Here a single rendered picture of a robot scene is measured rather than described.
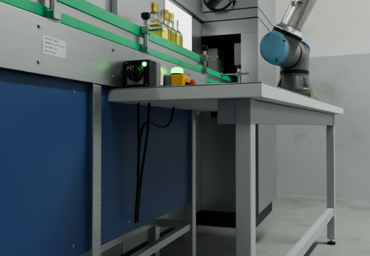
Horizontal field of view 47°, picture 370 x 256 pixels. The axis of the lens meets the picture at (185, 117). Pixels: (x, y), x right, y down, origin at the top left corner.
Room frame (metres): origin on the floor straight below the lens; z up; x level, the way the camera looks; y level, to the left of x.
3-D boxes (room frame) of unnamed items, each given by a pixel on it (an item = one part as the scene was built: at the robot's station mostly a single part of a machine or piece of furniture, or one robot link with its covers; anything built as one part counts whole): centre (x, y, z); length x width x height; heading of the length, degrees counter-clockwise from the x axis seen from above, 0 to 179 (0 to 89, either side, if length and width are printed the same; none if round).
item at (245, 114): (1.74, -0.46, 0.36); 1.51 x 0.09 x 0.71; 153
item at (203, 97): (2.04, 0.15, 0.73); 1.58 x 1.52 x 0.04; 153
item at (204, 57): (1.94, -0.07, 0.95); 0.17 x 0.03 x 0.12; 69
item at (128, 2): (2.16, 0.13, 1.15); 0.90 x 0.03 x 0.34; 159
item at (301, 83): (1.75, -0.44, 0.82); 0.15 x 0.15 x 0.10
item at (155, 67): (1.25, 0.12, 0.79); 0.08 x 0.08 x 0.08; 69
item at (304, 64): (1.74, -0.44, 0.94); 0.13 x 0.12 x 0.14; 141
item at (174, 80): (1.51, 0.03, 0.79); 0.07 x 0.07 x 0.07; 69
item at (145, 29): (1.36, 0.10, 0.94); 0.07 x 0.04 x 0.13; 69
